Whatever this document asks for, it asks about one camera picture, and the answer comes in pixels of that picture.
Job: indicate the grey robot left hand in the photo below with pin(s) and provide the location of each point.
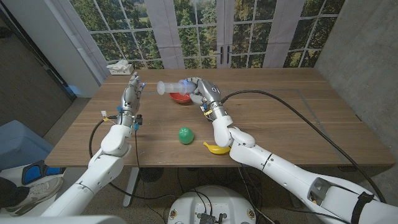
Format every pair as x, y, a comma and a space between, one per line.
130, 99

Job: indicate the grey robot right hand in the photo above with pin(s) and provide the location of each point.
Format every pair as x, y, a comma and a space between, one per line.
208, 93

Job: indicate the large clear plastic syringe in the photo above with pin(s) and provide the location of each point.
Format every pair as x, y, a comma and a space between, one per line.
171, 87

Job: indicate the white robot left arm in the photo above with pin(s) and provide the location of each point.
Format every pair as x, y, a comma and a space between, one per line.
102, 168

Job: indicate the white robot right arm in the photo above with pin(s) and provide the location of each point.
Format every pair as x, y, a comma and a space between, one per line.
280, 171

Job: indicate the red bowl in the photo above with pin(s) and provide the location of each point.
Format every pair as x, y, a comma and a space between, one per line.
180, 98

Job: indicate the green toy apple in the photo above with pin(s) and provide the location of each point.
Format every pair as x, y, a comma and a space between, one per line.
186, 135

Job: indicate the yellow toy banana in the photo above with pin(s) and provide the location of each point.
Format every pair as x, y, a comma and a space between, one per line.
216, 150

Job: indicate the white power strip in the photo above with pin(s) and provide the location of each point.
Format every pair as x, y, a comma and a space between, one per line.
122, 71

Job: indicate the crumpled white tissue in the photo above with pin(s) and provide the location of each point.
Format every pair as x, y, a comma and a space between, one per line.
118, 64

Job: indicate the printed window forest backdrop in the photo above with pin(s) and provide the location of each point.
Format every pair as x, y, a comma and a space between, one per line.
199, 31

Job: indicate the black round fan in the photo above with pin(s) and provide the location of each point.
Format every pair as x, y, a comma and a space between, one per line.
151, 174

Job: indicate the white table leg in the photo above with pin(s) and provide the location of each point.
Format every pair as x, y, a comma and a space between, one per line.
130, 186

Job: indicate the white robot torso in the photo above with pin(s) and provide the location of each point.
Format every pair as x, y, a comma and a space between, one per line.
211, 202

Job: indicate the blue grey storage bin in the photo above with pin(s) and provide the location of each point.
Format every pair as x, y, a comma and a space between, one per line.
18, 143

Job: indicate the white base with blue pads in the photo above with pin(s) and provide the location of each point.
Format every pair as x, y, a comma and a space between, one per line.
32, 174

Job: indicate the grey white sneaker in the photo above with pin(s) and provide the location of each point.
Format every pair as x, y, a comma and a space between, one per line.
40, 193

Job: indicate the person in dark clothes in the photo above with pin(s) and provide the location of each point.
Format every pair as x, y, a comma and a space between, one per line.
11, 193

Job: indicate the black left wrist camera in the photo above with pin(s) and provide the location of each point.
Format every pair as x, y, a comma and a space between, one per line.
138, 119

